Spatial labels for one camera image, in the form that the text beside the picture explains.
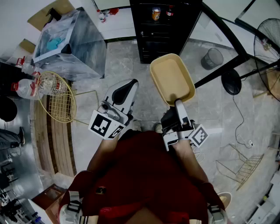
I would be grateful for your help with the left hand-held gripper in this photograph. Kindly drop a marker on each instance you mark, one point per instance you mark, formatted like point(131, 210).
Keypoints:
point(102, 125)

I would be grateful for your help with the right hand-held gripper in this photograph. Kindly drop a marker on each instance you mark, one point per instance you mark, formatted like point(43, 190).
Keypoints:
point(172, 136)

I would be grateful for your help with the yellow plastic tray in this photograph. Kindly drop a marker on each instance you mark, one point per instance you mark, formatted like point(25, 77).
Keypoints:
point(170, 78)

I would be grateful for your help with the person's left forearm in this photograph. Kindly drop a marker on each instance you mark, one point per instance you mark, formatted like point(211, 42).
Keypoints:
point(102, 153)

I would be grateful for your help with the person's right forearm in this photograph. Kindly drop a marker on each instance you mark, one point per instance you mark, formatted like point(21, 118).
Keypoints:
point(188, 159)

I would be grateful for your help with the black-framed glass door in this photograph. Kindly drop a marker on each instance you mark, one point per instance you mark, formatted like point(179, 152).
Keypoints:
point(210, 37)

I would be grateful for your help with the person's right shoe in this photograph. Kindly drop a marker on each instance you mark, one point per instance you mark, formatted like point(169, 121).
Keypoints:
point(158, 128)

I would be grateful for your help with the person's shoe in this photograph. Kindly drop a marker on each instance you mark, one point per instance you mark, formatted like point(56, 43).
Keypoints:
point(158, 128)
point(137, 125)

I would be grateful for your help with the person's left shoe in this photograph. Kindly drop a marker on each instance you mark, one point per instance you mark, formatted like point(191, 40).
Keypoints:
point(137, 125)

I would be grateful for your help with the person's black shorts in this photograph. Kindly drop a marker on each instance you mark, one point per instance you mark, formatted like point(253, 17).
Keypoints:
point(129, 134)

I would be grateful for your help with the black standing fan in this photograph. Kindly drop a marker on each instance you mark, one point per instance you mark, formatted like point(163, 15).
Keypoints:
point(231, 82)

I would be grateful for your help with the black mesh trash bin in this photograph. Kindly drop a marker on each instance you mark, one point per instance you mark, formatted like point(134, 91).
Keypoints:
point(212, 59)

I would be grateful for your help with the person's red shirt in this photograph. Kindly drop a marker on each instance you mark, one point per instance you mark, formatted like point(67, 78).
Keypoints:
point(142, 170)

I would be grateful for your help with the small red-cap bottle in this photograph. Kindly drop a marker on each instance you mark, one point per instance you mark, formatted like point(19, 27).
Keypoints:
point(102, 17)

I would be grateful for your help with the small red object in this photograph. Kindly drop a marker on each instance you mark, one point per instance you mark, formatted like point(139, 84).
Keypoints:
point(114, 11)

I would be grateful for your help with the teal plastic object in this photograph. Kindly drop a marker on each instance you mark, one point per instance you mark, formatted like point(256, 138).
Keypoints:
point(54, 42)

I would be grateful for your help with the orange drink can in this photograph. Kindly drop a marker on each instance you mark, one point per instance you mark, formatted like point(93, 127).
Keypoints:
point(156, 13)

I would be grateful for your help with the wooden slatted bench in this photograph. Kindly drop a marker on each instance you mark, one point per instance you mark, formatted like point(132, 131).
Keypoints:
point(59, 148)

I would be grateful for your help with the dark red-label drink bottle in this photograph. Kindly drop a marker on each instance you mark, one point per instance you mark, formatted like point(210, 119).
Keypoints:
point(169, 12)

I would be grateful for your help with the white round bowl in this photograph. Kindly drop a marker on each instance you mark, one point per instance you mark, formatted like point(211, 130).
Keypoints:
point(227, 195)

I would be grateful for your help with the clear red-cap water jug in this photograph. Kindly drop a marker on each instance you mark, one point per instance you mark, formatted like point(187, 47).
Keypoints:
point(29, 67)

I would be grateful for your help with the clear plastic water bottle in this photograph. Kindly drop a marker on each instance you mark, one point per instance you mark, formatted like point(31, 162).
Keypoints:
point(25, 89)

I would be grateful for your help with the black boxy object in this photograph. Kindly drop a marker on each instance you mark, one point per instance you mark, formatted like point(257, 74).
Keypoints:
point(53, 13)

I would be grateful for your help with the black desk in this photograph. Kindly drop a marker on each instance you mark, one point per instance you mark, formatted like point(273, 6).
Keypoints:
point(11, 78)

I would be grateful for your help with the black round stool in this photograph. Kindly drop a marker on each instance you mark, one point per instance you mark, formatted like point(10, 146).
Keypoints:
point(7, 109)

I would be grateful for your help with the brown wooden box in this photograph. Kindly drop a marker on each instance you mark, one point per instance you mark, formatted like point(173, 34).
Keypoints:
point(48, 197)

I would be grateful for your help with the white table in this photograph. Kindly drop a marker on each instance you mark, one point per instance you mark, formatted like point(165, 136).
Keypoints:
point(269, 210)

